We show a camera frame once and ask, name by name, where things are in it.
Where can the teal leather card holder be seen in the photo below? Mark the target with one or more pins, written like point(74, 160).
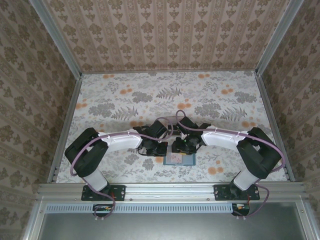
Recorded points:
point(188, 160)

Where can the white floral VIP card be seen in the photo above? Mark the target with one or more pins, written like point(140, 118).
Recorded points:
point(175, 158)

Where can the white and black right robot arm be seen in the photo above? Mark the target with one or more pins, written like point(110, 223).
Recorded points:
point(220, 138)

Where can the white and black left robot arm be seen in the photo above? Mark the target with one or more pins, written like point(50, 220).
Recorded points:
point(122, 140)

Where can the grey metal panel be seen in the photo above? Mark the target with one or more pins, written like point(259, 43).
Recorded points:
point(175, 227)

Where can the aluminium mounting rail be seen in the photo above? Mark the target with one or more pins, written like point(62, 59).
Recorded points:
point(170, 191)

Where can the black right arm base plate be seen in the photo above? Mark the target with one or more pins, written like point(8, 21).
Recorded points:
point(221, 192)

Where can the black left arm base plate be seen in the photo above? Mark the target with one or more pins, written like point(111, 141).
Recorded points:
point(117, 192)

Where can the aluminium table side rail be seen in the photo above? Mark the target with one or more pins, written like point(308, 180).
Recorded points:
point(74, 96)
point(274, 125)

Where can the aluminium frame post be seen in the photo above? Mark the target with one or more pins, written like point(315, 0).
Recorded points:
point(280, 37)
point(55, 37)

